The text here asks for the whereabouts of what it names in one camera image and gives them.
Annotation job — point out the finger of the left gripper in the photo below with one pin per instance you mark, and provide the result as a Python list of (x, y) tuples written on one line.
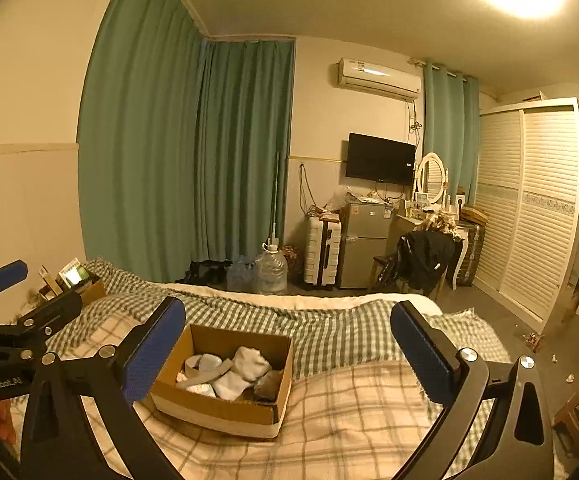
[(34, 329), (12, 274)]

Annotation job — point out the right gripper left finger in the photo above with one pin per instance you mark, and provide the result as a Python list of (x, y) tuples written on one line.
[(58, 441)]

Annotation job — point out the white suitcase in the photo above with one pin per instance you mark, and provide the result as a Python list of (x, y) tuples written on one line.
[(322, 250)]

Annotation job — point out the green white book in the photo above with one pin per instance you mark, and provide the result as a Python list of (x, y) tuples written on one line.
[(71, 274)]

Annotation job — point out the white socks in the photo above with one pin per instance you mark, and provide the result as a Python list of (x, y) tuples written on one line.
[(248, 365)]

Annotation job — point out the green curtain by wardrobe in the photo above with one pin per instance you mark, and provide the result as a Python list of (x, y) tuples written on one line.
[(452, 125)]

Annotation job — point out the small cardboard box of items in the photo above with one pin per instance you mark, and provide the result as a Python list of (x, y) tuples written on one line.
[(90, 290)]

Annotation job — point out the black jacket on chair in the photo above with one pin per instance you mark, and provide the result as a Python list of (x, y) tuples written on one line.
[(412, 265)]

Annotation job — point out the grey cloth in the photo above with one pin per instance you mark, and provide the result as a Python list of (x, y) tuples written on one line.
[(267, 387)]

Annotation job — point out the brown cardboard box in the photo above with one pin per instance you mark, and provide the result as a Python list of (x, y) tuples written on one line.
[(244, 417)]

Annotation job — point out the white air conditioner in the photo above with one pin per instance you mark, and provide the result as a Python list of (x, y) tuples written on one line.
[(379, 79)]

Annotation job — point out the oval vanity mirror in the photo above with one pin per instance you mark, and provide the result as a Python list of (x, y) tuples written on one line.
[(431, 180)]

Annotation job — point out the white louvered wardrobe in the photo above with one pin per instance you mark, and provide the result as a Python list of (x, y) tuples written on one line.
[(527, 184)]

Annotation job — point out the beige plaid blanket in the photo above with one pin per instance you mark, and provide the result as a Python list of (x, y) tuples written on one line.
[(361, 421)]

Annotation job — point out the white dressing table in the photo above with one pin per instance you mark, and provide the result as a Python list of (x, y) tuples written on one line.
[(452, 239)]

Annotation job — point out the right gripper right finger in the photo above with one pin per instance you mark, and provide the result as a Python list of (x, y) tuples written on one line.
[(516, 442)]

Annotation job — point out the black wall television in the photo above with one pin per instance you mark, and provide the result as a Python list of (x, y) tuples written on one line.
[(380, 160)]

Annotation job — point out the grey mini fridge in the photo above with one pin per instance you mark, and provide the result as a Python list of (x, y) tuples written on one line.
[(363, 237)]

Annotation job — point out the small tissue pack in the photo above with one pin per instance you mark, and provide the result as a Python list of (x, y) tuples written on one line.
[(203, 390)]

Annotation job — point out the large water bottle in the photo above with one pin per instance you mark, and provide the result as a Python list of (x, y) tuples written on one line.
[(270, 270)]

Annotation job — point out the white tape roll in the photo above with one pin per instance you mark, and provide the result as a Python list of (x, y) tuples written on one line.
[(200, 363)]

